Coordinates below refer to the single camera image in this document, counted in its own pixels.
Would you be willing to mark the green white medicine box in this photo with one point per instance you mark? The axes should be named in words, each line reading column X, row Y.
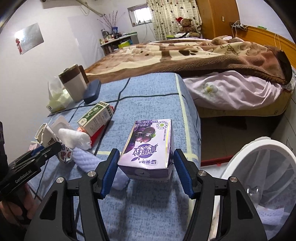
column 96, row 118

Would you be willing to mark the navy glasses case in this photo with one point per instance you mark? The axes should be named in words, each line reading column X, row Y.
column 92, row 91

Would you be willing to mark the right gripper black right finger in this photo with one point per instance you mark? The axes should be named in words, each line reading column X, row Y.
column 238, row 218

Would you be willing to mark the patterned paper cup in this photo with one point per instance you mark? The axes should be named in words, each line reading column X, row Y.
column 46, row 137

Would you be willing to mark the white round trash bin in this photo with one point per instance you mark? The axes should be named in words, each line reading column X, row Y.
column 266, row 170

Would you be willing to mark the purple grape juice carton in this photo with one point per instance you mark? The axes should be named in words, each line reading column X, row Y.
column 148, row 151

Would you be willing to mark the teddy bear with santa hat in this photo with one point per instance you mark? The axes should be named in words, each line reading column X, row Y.
column 187, row 27

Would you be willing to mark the silver wall poster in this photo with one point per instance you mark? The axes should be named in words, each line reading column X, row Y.
column 28, row 38

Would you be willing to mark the vase with dried branches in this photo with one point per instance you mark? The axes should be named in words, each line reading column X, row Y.
column 111, row 21

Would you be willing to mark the cluttered side desk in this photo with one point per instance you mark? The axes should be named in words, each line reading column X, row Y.
column 112, row 45

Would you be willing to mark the red medicine box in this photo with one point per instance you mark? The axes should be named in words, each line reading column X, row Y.
column 101, row 129

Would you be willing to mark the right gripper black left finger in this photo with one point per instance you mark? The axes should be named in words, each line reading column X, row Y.
column 54, row 219

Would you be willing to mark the brown patterned blanket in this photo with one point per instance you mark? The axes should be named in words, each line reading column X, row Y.
column 194, row 57

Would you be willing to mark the orange wooden headboard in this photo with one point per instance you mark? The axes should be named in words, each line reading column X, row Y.
column 265, row 37

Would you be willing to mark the orange wooden wardrobe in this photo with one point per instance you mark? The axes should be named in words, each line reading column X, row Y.
column 217, row 16

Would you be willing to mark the tissue pack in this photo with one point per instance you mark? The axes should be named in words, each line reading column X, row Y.
column 59, row 98

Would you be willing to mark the beige brown travel mug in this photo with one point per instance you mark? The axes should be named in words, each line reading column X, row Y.
column 75, row 81

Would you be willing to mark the patterned window curtain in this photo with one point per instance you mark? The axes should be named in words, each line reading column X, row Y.
column 168, row 15

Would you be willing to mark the white plastic yogurt cup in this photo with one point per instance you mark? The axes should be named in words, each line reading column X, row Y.
column 59, row 123

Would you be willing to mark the white rolled tissue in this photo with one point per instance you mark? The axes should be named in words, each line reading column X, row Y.
column 74, row 139

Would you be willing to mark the person's left hand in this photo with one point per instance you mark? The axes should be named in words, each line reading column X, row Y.
column 11, row 211

